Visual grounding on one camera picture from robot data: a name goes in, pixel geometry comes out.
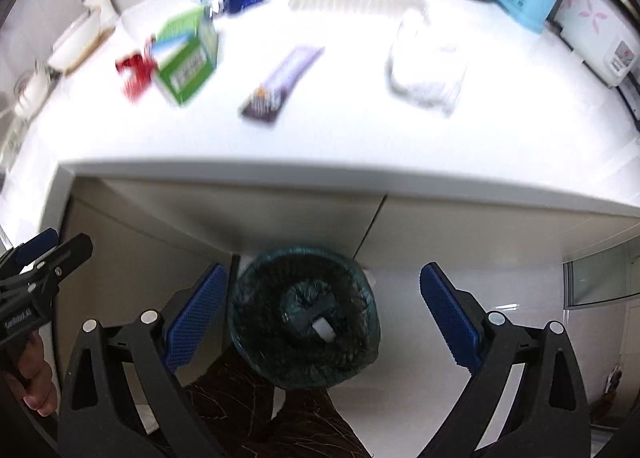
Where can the purple snack bar wrapper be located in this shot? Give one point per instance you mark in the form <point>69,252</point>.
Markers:
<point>282,83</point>

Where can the red snack packet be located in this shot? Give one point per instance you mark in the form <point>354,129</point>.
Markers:
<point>135,68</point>

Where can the beige cabinet door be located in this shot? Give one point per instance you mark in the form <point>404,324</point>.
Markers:
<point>200,223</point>
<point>475,233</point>

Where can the teal mesh basket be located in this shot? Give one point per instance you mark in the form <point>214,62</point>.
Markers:
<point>270,338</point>

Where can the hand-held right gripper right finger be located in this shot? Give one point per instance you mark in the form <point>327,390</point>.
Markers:
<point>450,318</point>

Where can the clear plastic bag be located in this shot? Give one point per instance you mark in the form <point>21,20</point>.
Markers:
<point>427,63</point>

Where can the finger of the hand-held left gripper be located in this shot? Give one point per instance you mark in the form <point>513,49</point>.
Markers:
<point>37,243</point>
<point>65,255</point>

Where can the white flowered rice cooker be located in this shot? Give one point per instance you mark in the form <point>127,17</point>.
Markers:
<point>595,23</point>

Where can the person's left hand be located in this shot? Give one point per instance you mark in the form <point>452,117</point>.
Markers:
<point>40,383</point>

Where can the brown patterned pants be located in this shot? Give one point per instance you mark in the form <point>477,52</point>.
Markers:
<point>280,418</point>

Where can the glass door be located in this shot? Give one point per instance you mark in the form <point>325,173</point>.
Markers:
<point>597,280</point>

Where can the green cardboard box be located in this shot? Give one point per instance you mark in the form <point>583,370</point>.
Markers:
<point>187,60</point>

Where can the glass cup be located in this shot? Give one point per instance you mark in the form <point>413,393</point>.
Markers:
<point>30,93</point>

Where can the white bowl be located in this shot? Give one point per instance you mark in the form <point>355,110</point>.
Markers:
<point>75,45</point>

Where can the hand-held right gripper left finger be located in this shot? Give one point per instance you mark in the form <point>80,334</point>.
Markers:
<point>197,318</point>

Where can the white paper scrap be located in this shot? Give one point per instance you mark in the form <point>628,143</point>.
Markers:
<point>324,328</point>

